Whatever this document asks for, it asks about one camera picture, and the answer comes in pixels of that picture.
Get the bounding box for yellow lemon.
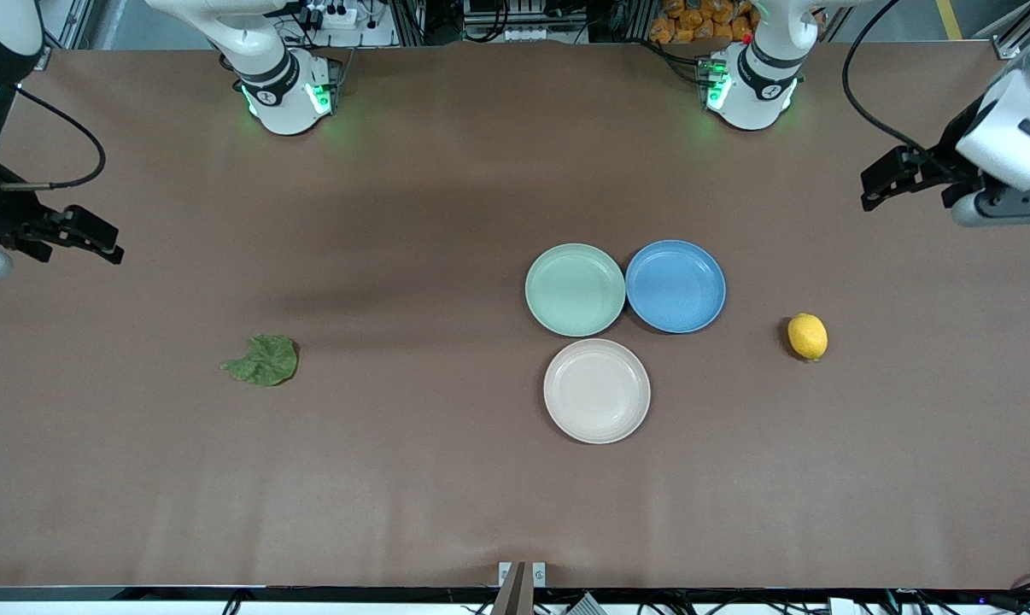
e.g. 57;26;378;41
787;313;829;362

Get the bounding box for green lettuce leaf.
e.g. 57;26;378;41
219;333;299;388

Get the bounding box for blue plate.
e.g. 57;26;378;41
624;239;727;335

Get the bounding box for orange snack bags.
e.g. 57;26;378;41
649;0;759;45

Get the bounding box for white power strip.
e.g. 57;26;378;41
304;3;364;32

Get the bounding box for light green plate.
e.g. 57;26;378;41
524;243;627;338

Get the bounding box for beige plate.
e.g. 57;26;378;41
542;338;652;445

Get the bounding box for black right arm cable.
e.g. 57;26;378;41
0;84;108;190

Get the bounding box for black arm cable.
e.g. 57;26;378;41
0;84;108;190
841;0;960;172

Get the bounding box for aluminium frame profile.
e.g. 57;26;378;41
989;9;1030;61

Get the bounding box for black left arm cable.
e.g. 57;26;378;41
841;0;960;172

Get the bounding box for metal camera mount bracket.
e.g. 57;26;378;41
491;560;547;615

